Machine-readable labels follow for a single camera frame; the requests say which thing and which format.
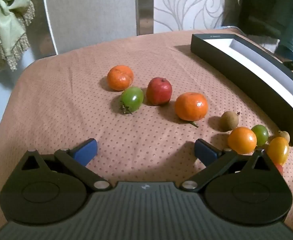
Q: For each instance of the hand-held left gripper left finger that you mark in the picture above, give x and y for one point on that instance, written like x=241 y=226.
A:
x=86 y=150

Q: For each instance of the blue grey cloth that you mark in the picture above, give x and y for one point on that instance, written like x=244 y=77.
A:
x=230 y=26

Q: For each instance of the black monitor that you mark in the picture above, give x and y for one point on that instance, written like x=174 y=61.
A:
x=261 y=10

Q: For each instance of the dark box with white inside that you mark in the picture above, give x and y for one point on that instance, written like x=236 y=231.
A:
x=236 y=62

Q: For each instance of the small red cherry tomato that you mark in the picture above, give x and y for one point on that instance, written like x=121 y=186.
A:
x=279 y=169

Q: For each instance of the orange mandarin with stem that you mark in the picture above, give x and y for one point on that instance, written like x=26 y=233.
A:
x=191 y=106

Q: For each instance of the yellow cherry tomato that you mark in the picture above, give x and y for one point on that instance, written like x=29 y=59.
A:
x=278 y=150

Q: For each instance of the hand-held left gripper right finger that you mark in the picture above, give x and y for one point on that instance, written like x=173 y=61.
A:
x=205 y=151

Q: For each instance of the grey panel with white edge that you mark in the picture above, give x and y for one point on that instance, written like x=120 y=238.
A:
x=86 y=12

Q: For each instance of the brown kiwi fruit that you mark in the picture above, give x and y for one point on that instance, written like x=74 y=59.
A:
x=228 y=121

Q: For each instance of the green fringed curtain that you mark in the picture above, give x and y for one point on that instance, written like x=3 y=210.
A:
x=6 y=17

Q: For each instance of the orange cherry tomato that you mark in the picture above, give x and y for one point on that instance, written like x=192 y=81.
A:
x=242 y=140

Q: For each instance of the red apple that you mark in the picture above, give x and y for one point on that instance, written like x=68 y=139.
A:
x=159 y=91

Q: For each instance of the small green tomato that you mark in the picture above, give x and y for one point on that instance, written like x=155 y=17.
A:
x=260 y=135

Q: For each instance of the large green tomato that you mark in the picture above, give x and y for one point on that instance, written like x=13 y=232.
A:
x=132 y=98

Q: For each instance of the small tan longan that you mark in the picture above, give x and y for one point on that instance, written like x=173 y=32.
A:
x=284 y=135

